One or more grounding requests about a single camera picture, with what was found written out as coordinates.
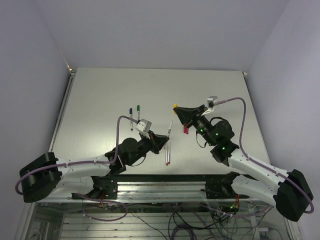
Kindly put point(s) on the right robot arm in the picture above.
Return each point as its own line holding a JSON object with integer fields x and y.
{"x": 287, "y": 191}

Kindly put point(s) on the green pen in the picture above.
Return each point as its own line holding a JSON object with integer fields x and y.
{"x": 138, "y": 112}

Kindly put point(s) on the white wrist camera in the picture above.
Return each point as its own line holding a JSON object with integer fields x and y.
{"x": 143, "y": 126}
{"x": 211, "y": 103}

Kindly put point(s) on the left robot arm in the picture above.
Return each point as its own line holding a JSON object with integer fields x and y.
{"x": 48, "y": 176}

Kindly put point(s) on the yellow pen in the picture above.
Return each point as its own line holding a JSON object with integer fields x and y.
{"x": 170, "y": 128}

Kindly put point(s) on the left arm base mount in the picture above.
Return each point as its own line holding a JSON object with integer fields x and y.
{"x": 96, "y": 188}

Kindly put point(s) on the aluminium frame rail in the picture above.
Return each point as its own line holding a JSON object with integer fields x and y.
{"x": 161, "y": 192}

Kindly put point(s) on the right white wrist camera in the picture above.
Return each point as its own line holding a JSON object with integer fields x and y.
{"x": 211, "y": 103}

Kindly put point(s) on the red pen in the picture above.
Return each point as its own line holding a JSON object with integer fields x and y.
{"x": 166, "y": 156}

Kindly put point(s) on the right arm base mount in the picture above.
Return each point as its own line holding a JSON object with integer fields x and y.
{"x": 218, "y": 186}

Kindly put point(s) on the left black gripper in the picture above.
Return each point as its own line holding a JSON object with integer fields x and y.
{"x": 156, "y": 141}

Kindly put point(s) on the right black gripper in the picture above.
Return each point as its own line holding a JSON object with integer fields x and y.
{"x": 186, "y": 114}

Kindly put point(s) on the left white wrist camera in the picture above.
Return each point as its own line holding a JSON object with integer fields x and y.
{"x": 143, "y": 126}

